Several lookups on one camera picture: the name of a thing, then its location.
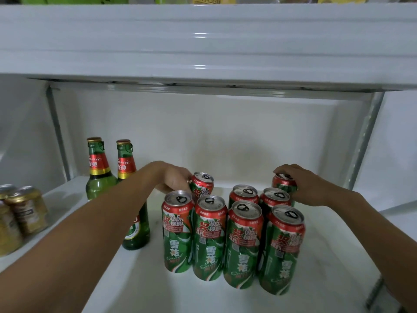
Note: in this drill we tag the gold beverage can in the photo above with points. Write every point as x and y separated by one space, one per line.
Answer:
8 231
6 190
29 210

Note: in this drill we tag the person's right fingers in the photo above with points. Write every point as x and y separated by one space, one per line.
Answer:
285 169

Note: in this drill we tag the white shelf board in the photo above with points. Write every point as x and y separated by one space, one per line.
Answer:
208 42

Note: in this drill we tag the person's right hand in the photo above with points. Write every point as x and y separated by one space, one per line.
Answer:
311 189

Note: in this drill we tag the green glass beer bottle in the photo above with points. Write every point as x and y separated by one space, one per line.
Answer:
99 179
125 166

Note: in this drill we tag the cluster of green beer cans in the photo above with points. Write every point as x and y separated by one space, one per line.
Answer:
242 237

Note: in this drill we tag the grey metal shelf upright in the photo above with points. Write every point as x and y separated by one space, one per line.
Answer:
365 140
58 133

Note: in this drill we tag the person's left hand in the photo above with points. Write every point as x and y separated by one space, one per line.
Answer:
171 177

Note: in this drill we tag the person's left fingers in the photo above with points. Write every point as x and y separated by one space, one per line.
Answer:
185 181

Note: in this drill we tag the person's left forearm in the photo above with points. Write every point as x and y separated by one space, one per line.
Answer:
81 234

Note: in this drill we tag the person's right forearm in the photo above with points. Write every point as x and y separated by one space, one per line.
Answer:
381 237

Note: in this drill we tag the green red beer can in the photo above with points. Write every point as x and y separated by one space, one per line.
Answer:
284 185
202 187

